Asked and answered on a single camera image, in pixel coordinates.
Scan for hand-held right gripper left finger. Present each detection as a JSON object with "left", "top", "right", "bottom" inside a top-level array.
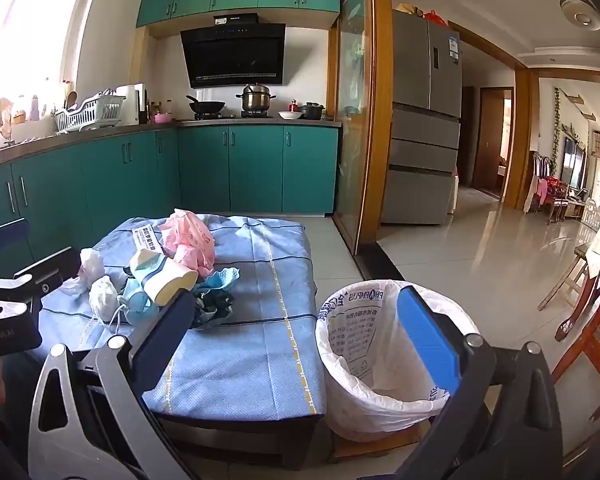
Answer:
[{"left": 27, "top": 287, "right": 201, "bottom": 480}]

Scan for trash bin with white bag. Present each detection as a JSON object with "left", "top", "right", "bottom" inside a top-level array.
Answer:
[{"left": 315, "top": 279, "right": 481, "bottom": 443}]

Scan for dark green wrapper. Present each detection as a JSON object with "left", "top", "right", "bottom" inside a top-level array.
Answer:
[{"left": 192, "top": 290, "right": 234, "bottom": 330}]

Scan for white dish rack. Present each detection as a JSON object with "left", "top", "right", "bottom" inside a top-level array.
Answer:
[{"left": 55, "top": 91, "right": 126, "bottom": 133}]

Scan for steel cooking pot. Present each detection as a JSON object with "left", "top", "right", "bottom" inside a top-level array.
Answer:
[{"left": 236, "top": 83, "right": 277, "bottom": 112}]

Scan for blue checked tablecloth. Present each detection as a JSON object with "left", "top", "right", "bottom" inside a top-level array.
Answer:
[{"left": 37, "top": 215, "right": 328, "bottom": 418}]

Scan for blue face mask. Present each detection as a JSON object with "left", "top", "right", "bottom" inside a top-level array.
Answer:
[{"left": 115, "top": 277, "right": 161, "bottom": 326}]

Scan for blue textured cloth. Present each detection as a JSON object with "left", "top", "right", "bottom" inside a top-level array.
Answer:
[{"left": 195, "top": 266, "right": 241, "bottom": 296}]

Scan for black range hood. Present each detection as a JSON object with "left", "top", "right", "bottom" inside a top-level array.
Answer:
[{"left": 180, "top": 12, "right": 287, "bottom": 89}]

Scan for wooden board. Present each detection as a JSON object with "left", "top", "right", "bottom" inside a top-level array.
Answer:
[{"left": 327, "top": 420, "right": 431, "bottom": 463}]

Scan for wooden stool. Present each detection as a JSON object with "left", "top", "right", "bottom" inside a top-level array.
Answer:
[{"left": 537, "top": 242, "right": 593, "bottom": 311}]

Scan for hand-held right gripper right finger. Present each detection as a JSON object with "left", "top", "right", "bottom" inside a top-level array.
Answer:
[{"left": 395, "top": 284, "right": 565, "bottom": 480}]

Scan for black wok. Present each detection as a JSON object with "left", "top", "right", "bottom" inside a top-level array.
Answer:
[{"left": 186, "top": 95, "right": 227, "bottom": 114}]

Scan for white jug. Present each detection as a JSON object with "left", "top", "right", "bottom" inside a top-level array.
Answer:
[{"left": 116, "top": 84, "right": 146, "bottom": 127}]

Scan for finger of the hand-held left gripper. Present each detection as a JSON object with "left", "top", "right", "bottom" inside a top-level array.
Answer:
[
  {"left": 0, "top": 219, "right": 32, "bottom": 262},
  {"left": 12, "top": 247, "right": 82, "bottom": 306}
]

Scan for glass sliding door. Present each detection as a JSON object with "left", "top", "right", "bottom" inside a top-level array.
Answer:
[{"left": 332, "top": 0, "right": 376, "bottom": 256}]

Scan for white crumpled tissue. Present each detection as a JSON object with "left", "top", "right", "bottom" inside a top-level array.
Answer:
[
  {"left": 78, "top": 248, "right": 104, "bottom": 292},
  {"left": 89, "top": 276, "right": 127, "bottom": 320}
]

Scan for teal lower cabinets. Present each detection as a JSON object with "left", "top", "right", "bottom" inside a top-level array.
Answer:
[{"left": 0, "top": 125, "right": 341, "bottom": 261}]

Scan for silver refrigerator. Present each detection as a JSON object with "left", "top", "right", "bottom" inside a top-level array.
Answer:
[{"left": 380, "top": 10, "right": 463, "bottom": 226}]

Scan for round ceiling lamp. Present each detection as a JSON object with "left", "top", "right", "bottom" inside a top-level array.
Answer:
[{"left": 560, "top": 0, "right": 600, "bottom": 31}]

